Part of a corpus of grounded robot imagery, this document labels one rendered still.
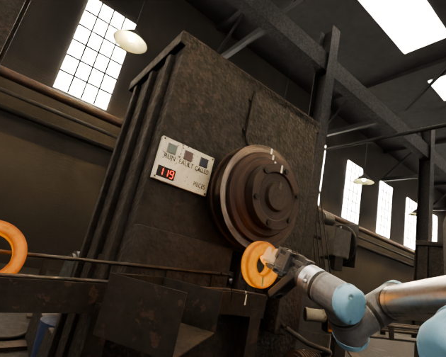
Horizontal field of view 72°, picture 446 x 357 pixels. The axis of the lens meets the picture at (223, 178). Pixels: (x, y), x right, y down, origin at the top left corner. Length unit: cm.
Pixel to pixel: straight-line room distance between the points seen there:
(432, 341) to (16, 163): 703
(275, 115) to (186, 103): 55
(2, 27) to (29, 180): 377
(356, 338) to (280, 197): 60
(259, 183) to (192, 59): 65
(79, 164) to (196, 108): 602
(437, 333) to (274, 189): 95
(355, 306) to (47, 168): 674
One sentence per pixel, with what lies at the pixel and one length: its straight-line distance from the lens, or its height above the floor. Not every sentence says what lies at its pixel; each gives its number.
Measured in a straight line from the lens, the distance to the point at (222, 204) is 123.
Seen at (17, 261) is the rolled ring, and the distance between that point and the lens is 105.
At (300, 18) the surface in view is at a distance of 971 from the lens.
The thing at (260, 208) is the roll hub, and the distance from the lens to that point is 125.
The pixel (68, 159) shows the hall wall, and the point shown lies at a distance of 728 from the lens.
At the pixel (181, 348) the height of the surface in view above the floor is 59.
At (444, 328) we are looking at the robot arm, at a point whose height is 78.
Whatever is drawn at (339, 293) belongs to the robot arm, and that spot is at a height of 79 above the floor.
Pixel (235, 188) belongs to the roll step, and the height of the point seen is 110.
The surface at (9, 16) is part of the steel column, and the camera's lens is 404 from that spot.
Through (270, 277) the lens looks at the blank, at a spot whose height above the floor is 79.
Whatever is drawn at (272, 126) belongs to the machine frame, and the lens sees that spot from 171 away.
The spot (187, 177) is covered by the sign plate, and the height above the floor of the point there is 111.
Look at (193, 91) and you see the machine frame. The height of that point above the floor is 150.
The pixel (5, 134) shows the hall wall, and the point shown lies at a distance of 726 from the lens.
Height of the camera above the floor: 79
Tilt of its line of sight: 16 degrees up
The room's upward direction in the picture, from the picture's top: 13 degrees clockwise
